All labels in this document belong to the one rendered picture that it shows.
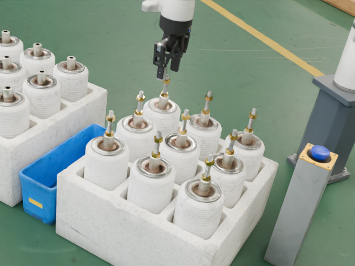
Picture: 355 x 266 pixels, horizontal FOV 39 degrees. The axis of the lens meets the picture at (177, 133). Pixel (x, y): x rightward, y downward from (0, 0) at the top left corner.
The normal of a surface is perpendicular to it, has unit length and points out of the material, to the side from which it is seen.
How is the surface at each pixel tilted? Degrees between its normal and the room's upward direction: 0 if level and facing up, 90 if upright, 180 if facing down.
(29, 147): 90
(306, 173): 90
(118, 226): 90
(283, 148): 0
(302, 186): 90
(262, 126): 0
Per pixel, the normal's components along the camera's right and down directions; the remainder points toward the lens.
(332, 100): -0.86, 0.16
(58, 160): 0.87, 0.34
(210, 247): 0.15, -0.83
